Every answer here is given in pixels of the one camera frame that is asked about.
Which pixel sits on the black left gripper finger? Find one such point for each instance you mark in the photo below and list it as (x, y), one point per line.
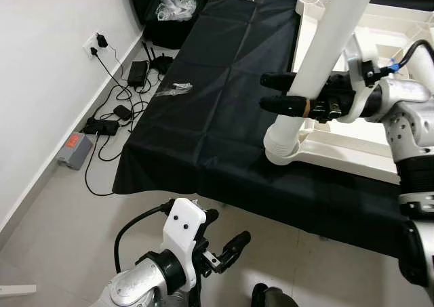
(236, 244)
(211, 216)

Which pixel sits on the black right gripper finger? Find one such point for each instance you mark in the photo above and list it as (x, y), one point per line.
(278, 81)
(281, 105)

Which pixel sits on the white plastic children table top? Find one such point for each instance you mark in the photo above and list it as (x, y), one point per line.
(346, 159)

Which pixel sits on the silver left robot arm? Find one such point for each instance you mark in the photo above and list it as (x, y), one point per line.
(135, 283)

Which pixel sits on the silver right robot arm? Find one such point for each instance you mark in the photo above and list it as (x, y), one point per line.
(410, 127)

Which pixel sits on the dark left robot foot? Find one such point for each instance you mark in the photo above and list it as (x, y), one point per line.
(184, 299)

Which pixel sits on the dark robot foot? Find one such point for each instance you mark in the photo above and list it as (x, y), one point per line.
(184, 299)
(274, 297)

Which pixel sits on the dark right robot foot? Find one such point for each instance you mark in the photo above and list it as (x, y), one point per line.
(274, 297)

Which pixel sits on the small clear plastic bag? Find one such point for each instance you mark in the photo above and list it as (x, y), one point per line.
(175, 89)

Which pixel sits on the black wifi router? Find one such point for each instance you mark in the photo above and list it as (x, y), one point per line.
(161, 64)

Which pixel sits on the crumpled clear plastic bag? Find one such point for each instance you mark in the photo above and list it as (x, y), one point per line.
(176, 5)

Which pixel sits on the small black power brick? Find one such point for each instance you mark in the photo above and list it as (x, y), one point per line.
(122, 112)

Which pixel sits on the black power adapter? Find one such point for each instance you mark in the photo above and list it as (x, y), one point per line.
(137, 73)

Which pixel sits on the black power strip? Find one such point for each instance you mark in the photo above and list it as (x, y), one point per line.
(102, 126)

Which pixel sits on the grey box orange label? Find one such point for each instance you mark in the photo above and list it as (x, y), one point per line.
(73, 151)

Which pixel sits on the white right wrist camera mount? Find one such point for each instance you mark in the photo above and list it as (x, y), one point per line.
(359, 104)

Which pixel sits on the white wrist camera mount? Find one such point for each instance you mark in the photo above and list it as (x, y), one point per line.
(183, 222)
(359, 104)

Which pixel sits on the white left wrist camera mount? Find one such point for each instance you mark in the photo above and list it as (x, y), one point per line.
(183, 222)

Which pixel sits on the black wall plug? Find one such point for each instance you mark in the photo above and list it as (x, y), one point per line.
(102, 40)
(93, 52)

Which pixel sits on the white wall socket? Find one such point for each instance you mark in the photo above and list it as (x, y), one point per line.
(88, 44)

